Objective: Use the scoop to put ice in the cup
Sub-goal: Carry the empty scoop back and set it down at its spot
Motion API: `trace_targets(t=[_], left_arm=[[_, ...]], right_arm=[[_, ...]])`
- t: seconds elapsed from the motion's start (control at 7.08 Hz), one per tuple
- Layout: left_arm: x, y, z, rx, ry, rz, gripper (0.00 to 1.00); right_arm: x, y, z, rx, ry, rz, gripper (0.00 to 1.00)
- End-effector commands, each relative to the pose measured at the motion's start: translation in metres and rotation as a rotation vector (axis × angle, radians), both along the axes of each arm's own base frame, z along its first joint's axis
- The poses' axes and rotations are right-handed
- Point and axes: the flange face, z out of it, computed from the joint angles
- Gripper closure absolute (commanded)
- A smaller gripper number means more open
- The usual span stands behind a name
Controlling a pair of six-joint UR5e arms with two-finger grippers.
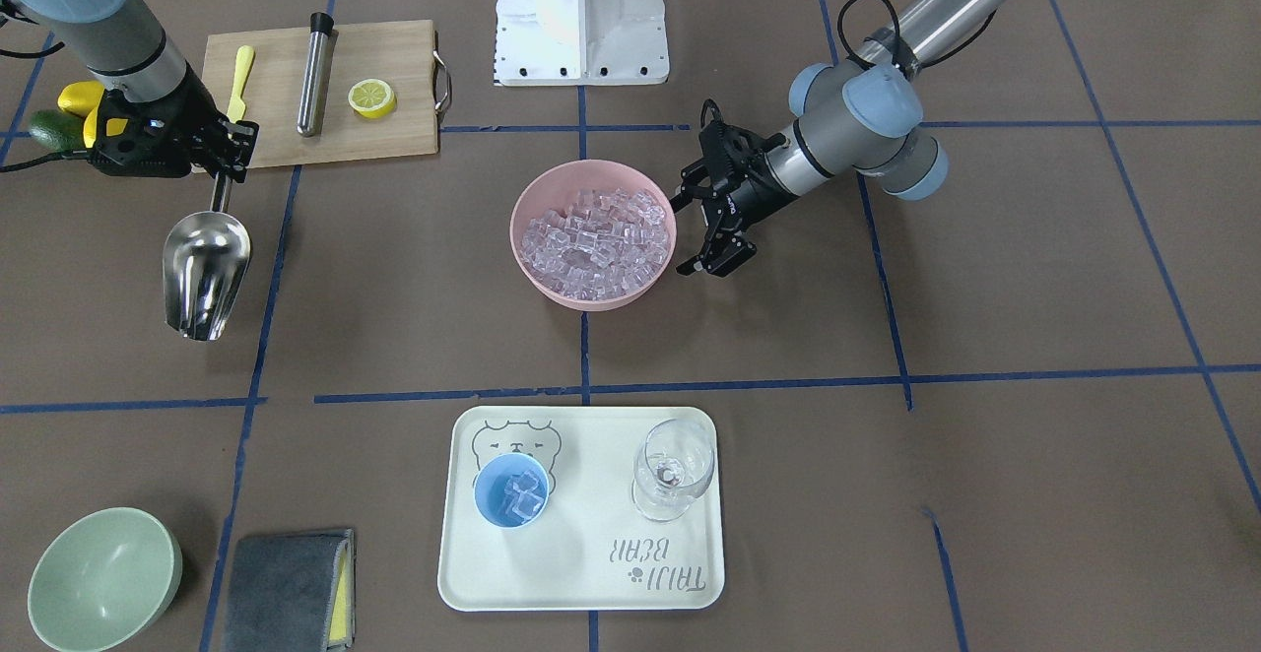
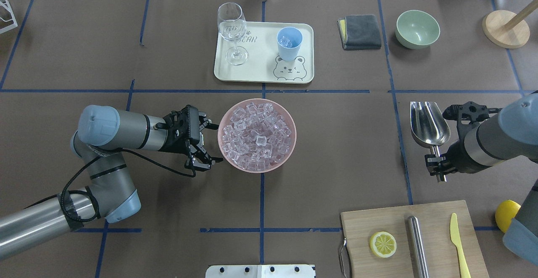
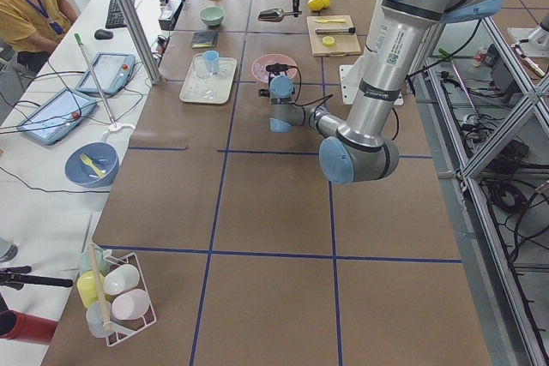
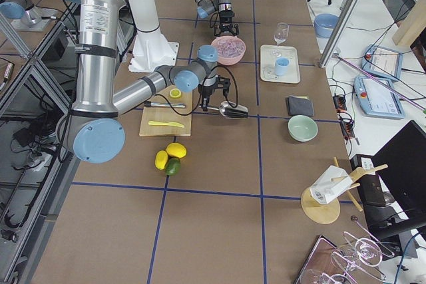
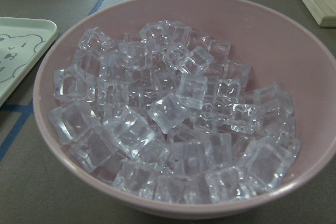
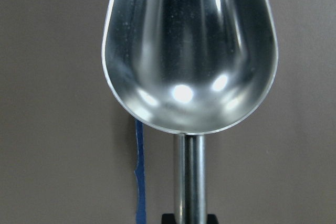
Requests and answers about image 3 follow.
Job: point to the near teach pendant tablet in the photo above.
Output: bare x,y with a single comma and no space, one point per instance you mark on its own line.
53,120

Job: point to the cream serving tray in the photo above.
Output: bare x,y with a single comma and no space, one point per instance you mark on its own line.
215,90

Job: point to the blue bowl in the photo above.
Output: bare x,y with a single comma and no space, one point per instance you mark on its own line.
103,155

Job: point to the clear wine glass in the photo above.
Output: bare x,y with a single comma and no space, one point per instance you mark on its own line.
201,72

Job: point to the grey-blue cup in rack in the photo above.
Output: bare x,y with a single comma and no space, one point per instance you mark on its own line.
95,322

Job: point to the aluminium frame post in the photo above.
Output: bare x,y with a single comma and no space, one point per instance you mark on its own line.
140,41

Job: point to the white cup in rack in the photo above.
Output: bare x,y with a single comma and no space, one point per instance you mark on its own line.
121,279

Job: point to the person in yellow shirt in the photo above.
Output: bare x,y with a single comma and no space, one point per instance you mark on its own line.
34,28

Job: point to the black power box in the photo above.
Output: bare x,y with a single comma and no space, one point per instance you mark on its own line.
169,14

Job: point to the red cylinder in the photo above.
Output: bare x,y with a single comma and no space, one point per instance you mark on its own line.
27,328

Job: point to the half lemon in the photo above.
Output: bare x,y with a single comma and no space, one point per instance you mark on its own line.
328,41

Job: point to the pink bowl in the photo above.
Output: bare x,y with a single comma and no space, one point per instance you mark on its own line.
278,58

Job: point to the blue plastic cup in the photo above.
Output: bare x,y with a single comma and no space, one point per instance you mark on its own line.
211,60

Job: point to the wooden cutting board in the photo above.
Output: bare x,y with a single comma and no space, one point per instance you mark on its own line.
333,36

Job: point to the wooden rack handle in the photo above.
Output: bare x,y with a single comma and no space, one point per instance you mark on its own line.
107,324

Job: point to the green cup in rack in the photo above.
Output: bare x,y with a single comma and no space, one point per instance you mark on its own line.
85,263

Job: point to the grey yellow sponge cloth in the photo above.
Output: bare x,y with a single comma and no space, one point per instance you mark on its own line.
204,40

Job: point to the clear ice cubes pile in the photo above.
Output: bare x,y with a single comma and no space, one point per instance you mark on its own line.
259,71

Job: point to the metal ice scoop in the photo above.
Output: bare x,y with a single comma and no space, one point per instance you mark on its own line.
274,15

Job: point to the yellow cup in rack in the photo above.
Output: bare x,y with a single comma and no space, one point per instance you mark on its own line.
87,289

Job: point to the black tripod handle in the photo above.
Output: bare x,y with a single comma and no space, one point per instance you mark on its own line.
17,277

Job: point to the pink cup in rack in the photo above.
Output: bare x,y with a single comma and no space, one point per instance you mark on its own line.
131,305

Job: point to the yellow plastic fork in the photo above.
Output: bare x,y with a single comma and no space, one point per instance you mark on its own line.
89,163

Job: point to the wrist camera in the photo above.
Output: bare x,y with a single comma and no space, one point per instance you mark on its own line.
277,68

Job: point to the far teach pendant tablet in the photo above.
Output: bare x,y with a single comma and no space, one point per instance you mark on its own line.
113,71

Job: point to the teach pendant tablet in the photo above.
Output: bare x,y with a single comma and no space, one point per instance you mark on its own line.
113,71
53,120

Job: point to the black computer mouse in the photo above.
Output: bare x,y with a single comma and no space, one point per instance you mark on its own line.
103,34

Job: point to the black keyboard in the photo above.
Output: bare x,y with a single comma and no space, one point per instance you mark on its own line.
115,16

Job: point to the metal reach stick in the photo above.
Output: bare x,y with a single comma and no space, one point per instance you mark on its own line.
114,125

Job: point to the green bowl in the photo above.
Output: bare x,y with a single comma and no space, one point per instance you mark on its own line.
212,16

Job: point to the white wire cup rack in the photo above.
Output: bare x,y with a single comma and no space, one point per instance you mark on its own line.
124,330

